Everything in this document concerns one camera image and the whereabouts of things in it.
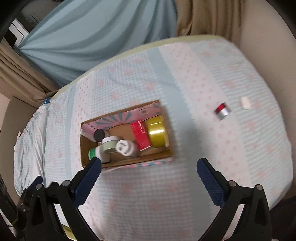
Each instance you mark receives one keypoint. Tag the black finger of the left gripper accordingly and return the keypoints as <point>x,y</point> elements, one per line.
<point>53,185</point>

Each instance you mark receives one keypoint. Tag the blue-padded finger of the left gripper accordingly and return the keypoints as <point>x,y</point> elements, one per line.
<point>38,180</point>

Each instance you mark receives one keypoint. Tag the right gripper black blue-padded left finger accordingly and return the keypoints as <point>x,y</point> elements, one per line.
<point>42,220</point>

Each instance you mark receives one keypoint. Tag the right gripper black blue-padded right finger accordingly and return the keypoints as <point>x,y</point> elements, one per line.
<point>255,219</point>

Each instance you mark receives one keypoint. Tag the green white lid jar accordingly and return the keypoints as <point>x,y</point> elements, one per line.
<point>100,154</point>

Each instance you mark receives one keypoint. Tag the black lid jar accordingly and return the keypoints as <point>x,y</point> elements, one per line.
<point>99,135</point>

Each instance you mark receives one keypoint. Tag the red cosmetic box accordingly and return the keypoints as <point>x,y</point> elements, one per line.
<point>140,134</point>

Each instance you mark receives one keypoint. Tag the yellow tape roll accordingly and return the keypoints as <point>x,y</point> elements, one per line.
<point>157,131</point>

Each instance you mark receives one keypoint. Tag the red silver jar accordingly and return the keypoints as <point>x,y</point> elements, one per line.
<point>222,111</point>

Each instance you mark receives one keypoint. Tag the white earbud case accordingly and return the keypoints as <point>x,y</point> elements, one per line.
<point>245,103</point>

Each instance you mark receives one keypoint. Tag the pale green cream jar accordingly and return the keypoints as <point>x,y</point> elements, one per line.
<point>109,144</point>

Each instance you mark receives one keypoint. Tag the white pill bottle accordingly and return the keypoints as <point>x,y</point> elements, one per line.
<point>127,148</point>

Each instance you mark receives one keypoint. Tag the cardboard box pink flaps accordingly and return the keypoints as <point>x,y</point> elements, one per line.
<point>126,136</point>

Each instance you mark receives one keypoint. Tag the light blue curtain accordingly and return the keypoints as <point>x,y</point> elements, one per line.
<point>78,35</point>

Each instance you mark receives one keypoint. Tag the beige curtain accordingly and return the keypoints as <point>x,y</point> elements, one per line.
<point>211,17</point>

